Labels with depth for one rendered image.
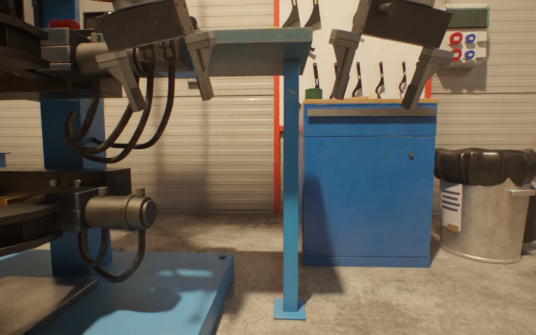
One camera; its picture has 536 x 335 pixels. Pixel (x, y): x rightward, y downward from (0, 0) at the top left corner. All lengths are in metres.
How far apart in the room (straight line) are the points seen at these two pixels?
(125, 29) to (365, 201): 1.39
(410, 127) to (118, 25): 1.45
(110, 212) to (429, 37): 0.89
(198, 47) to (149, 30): 0.07
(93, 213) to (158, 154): 2.05
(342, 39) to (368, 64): 2.43
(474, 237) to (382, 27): 1.72
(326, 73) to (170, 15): 2.39
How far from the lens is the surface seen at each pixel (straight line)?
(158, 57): 0.88
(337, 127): 1.54
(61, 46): 1.01
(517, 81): 3.55
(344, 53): 0.47
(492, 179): 1.95
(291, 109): 1.07
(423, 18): 0.50
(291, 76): 1.09
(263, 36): 0.94
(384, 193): 1.63
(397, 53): 3.00
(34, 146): 3.76
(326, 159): 1.53
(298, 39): 0.94
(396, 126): 1.63
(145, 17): 0.49
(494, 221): 2.03
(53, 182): 1.18
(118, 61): 0.53
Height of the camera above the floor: 0.69
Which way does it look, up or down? 5 degrees down
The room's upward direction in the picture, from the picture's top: straight up
